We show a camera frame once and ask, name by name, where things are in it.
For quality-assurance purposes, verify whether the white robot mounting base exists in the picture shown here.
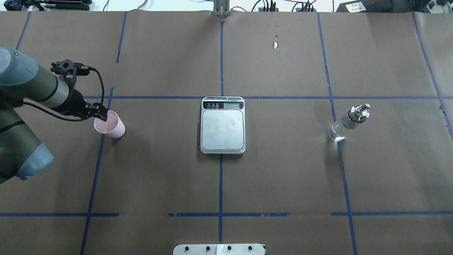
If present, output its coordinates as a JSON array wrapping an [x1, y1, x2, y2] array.
[[173, 243, 266, 255]]

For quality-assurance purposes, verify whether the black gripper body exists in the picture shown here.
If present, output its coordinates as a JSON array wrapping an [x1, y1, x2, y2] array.
[[51, 59, 100, 119]]

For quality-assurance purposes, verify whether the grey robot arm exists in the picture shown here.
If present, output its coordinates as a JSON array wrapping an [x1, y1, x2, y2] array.
[[0, 47, 108, 183]]

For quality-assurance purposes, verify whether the aluminium frame post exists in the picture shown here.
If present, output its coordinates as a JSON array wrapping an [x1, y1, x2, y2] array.
[[212, 0, 231, 17]]

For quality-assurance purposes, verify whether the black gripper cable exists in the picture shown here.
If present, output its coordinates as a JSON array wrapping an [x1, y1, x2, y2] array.
[[23, 66, 106, 122]]

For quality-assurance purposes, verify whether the brown paper table cover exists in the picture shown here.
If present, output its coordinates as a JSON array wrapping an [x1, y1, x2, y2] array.
[[1, 10, 452, 255]]

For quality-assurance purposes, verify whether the clear glass sauce bottle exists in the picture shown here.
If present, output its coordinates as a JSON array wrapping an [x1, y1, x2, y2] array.
[[327, 103, 371, 142]]

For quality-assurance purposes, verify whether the digital kitchen scale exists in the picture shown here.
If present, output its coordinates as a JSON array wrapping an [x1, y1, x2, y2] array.
[[199, 96, 246, 154]]

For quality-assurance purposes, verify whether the pink plastic cup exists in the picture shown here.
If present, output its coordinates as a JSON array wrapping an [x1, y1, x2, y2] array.
[[93, 110, 126, 138]]

